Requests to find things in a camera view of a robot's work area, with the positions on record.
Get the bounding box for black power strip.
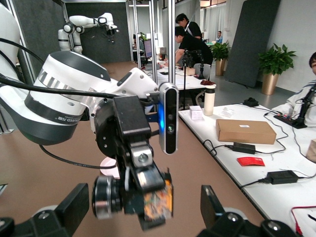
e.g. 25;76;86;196
273;114;298;125

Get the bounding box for seated person white sweater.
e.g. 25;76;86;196
271;51;316;127

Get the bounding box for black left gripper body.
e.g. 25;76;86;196
94;95;152;179

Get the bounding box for pink round plate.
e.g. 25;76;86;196
99;158;120;179

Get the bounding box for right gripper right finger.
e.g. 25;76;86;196
197;185;247;237

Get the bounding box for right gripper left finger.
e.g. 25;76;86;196
14;183;90;237

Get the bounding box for red card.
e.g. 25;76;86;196
236;156;266;167

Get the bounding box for potted plant gold pot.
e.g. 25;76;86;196
258;43;297;96
209;41;232;77

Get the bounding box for black power adapter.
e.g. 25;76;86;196
231;142;256;155
266;169;299;185

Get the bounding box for small black desktop arms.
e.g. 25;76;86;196
182;48;206;80

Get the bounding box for bending person black shirt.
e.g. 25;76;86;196
172;26;213;72

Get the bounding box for computer monitor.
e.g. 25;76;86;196
142;39;153;59

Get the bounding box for standing person black shirt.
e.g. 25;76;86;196
175;13;203;41

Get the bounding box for black desk stand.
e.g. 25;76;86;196
292;83;316;129

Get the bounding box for aluminium frame post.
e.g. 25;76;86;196
166;0;176;85
148;0;159;86

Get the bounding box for small white carton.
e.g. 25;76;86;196
189;105;205;121

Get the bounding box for red wire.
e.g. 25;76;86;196
290;205;316;236

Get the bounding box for white drinking bottle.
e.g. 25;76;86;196
203;85;216;117

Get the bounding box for small black desk object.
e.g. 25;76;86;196
243;97;259;108

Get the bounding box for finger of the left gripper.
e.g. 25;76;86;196
123;139;166;216
137;212;167;232

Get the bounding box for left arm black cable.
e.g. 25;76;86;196
0;74;118;171

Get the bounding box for brown cardboard box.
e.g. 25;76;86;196
215;118;277;145

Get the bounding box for wooden block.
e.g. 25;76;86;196
305;139;316;163

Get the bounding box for orange push-button switch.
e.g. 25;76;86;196
92;168;174;221

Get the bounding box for dark grey partition panel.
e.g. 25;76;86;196
224;0;282;88

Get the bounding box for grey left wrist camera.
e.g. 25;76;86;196
157;82;180;156

